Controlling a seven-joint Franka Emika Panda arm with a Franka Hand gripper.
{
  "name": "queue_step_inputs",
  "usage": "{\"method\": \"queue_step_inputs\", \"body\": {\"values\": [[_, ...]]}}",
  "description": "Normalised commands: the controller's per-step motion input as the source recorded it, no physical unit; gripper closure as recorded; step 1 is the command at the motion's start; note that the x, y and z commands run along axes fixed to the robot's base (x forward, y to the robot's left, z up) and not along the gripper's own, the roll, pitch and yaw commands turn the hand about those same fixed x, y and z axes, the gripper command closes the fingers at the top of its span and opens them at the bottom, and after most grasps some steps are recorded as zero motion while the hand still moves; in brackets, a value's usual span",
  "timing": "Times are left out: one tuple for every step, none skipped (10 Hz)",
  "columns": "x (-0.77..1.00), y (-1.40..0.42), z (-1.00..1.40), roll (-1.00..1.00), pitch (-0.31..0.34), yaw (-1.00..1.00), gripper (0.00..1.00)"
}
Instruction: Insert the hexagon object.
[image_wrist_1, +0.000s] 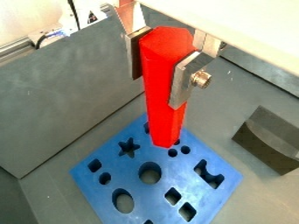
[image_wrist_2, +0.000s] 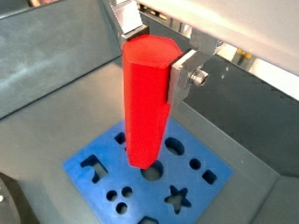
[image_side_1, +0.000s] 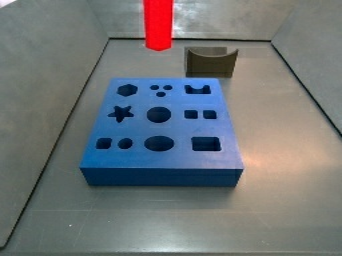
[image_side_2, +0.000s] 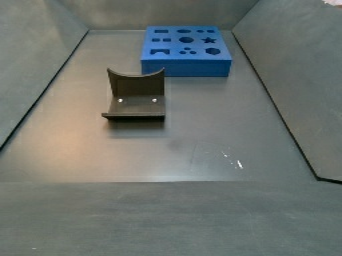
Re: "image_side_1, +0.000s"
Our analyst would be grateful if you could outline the red hexagon peg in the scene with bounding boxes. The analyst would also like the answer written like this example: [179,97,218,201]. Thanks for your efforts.
[143,0,174,51]

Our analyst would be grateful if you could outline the dark grey curved block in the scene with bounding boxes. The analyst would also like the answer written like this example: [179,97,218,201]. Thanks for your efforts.
[184,47,239,78]

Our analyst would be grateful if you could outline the blue shape sorter block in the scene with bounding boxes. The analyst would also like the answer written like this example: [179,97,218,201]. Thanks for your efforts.
[80,78,244,187]

